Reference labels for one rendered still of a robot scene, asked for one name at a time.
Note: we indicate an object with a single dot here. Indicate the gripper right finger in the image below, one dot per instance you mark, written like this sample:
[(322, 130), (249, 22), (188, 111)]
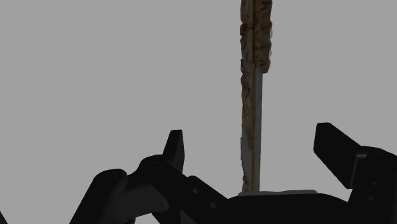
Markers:
[(366, 173)]

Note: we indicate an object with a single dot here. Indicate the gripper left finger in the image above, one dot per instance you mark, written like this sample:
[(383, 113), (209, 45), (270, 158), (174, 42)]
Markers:
[(161, 183)]

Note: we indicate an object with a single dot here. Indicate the rusty brown metal pole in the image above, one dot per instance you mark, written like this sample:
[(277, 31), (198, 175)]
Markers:
[(252, 93)]

